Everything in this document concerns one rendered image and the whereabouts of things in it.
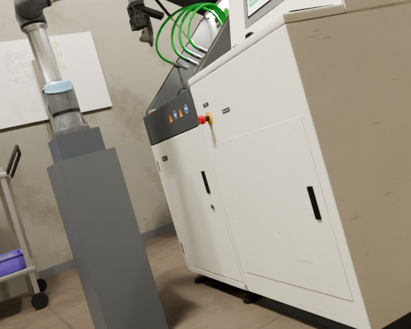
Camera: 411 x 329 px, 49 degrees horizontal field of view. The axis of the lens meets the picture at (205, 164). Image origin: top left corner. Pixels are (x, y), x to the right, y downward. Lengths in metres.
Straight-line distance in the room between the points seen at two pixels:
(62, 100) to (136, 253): 0.69
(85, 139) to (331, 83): 1.02
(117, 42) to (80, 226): 3.12
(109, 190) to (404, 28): 1.21
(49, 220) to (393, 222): 3.31
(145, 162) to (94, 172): 2.69
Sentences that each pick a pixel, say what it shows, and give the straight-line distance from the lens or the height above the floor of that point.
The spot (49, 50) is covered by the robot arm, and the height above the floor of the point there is 1.29.
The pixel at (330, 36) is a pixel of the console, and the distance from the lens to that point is 1.36.
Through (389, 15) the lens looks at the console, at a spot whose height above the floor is 0.92.
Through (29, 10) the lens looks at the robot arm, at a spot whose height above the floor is 1.44.
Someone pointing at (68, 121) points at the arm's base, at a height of 0.95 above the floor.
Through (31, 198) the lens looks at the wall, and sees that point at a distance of 4.21.
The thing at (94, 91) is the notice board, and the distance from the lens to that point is 4.46.
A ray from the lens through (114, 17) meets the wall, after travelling 4.80.
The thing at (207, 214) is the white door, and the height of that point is 0.40.
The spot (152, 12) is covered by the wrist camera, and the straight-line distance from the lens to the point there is 2.29.
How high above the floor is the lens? 0.68
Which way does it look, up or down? 2 degrees down
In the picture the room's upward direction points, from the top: 16 degrees counter-clockwise
